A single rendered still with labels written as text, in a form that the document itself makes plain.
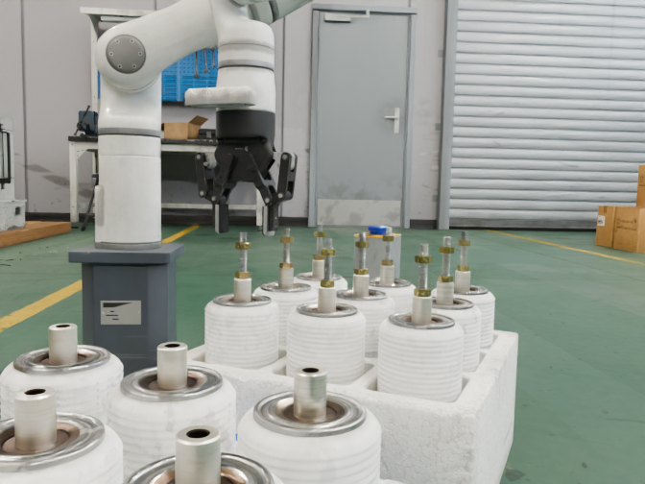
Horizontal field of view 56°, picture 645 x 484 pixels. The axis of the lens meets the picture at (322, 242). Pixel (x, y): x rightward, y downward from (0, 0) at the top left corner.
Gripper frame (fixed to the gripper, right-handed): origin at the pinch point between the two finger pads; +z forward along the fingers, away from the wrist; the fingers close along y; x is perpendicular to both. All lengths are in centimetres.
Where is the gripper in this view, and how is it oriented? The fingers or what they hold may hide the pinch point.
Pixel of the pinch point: (245, 224)
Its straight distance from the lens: 78.2
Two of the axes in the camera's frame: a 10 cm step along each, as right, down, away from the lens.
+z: -0.2, 10.0, 0.9
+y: -9.2, -0.6, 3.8
